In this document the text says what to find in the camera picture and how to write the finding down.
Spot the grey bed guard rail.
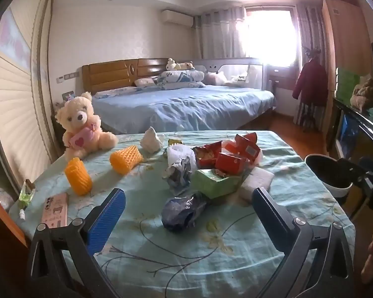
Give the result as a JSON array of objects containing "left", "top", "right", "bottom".
[{"left": 193, "top": 57, "right": 264, "bottom": 90}]

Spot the blue plastic bag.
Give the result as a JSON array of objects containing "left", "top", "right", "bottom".
[{"left": 161, "top": 192, "right": 210, "bottom": 232}]

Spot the white sliding wardrobe door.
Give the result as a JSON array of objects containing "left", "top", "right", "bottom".
[{"left": 0, "top": 0, "right": 59, "bottom": 193}]

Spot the cream teddy bear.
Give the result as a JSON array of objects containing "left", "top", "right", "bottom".
[{"left": 55, "top": 91, "right": 119, "bottom": 161}]

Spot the silver wrapper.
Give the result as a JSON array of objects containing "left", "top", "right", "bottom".
[{"left": 165, "top": 157, "right": 196, "bottom": 196}]

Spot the green snack wrapper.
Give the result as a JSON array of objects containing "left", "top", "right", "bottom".
[{"left": 18, "top": 179, "right": 35, "bottom": 219}]

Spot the bright window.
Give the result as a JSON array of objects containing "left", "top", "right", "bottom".
[{"left": 245, "top": 8, "right": 299, "bottom": 67}]

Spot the teal floral tablecloth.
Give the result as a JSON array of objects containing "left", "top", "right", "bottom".
[{"left": 9, "top": 130, "right": 356, "bottom": 298}]

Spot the bed with blue sheet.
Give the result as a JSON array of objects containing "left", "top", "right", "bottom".
[{"left": 82, "top": 57, "right": 277, "bottom": 134}]

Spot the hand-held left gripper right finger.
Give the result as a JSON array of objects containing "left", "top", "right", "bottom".
[{"left": 252, "top": 187, "right": 355, "bottom": 298}]

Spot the wall switch panel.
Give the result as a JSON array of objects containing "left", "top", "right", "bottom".
[{"left": 57, "top": 71, "right": 80, "bottom": 83}]

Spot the black glass cabinet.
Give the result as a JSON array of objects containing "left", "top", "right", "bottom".
[{"left": 326, "top": 96, "right": 373, "bottom": 174}]

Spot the pink pillow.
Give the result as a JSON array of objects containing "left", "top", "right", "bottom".
[{"left": 134, "top": 77, "right": 157, "bottom": 88}]

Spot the white plastic bag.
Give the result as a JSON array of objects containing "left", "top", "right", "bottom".
[{"left": 167, "top": 144, "right": 196, "bottom": 168}]

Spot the grey patterned curtain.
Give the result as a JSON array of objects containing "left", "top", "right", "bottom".
[
  {"left": 295, "top": 3, "right": 325, "bottom": 125},
  {"left": 194, "top": 6, "right": 246, "bottom": 59}
]

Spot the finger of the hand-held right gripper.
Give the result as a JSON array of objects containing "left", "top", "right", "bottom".
[
  {"left": 349, "top": 175, "right": 367, "bottom": 190},
  {"left": 336, "top": 158, "right": 362, "bottom": 175}
]

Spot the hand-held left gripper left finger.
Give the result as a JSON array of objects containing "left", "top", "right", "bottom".
[{"left": 26, "top": 188, "right": 126, "bottom": 298}]

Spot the dark red coat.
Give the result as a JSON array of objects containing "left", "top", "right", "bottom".
[{"left": 292, "top": 58, "right": 328, "bottom": 106}]

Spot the crumpled white tissue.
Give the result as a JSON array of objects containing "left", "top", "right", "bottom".
[{"left": 140, "top": 127, "right": 165, "bottom": 153}]

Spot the pink phone case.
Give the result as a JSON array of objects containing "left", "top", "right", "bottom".
[{"left": 41, "top": 192, "right": 69, "bottom": 227}]

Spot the white bin with black liner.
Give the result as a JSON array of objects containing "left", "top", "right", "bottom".
[{"left": 305, "top": 154, "right": 353, "bottom": 197}]

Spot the white air conditioner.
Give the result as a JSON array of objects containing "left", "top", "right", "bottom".
[{"left": 161, "top": 9, "right": 194, "bottom": 27}]

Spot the brown plush toy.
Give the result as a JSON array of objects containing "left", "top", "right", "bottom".
[{"left": 351, "top": 77, "right": 373, "bottom": 109}]

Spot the orange foam fruit net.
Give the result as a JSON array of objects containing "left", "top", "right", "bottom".
[
  {"left": 109, "top": 145, "right": 143, "bottom": 174},
  {"left": 65, "top": 157, "right": 93, "bottom": 196}
]

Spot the white foam block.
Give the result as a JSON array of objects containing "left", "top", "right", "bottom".
[{"left": 239, "top": 166, "right": 275, "bottom": 199}]

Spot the red snack bag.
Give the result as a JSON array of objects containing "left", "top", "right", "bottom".
[{"left": 193, "top": 141, "right": 223, "bottom": 168}]

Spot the wooden wardrobe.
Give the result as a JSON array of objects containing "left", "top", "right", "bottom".
[{"left": 319, "top": 0, "right": 373, "bottom": 152}]

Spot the cream plush toy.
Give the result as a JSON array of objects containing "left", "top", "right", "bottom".
[{"left": 166, "top": 58, "right": 195, "bottom": 71}]

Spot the stack of green boxes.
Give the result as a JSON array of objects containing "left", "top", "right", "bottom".
[{"left": 336, "top": 68, "right": 359, "bottom": 100}]

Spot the green paper box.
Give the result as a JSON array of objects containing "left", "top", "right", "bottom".
[{"left": 191, "top": 168, "right": 244, "bottom": 198}]

